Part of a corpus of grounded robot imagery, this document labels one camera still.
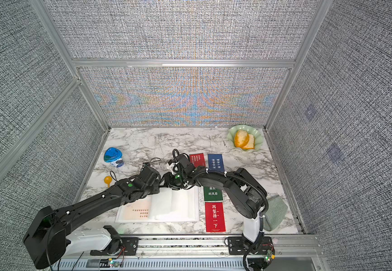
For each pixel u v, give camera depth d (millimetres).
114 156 924
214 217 817
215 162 1029
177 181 761
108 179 938
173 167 813
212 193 898
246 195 491
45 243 395
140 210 834
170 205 766
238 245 729
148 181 644
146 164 750
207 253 731
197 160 1031
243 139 1035
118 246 679
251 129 1126
